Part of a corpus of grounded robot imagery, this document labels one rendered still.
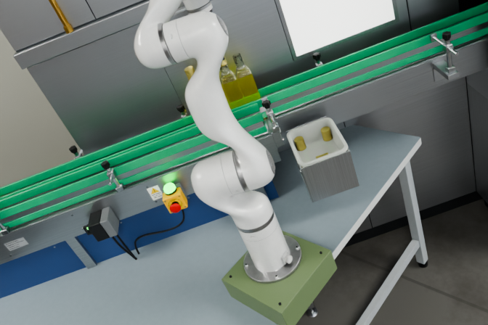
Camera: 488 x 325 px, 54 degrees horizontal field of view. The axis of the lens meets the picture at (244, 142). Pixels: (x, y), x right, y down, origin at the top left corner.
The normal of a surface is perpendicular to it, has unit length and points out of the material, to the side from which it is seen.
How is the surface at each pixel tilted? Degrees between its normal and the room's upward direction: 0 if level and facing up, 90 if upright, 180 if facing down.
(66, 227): 90
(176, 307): 0
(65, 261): 90
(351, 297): 0
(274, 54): 90
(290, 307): 90
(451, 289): 0
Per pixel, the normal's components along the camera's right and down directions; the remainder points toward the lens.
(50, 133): 0.70, 0.18
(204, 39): 0.01, 0.40
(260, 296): -0.32, -0.79
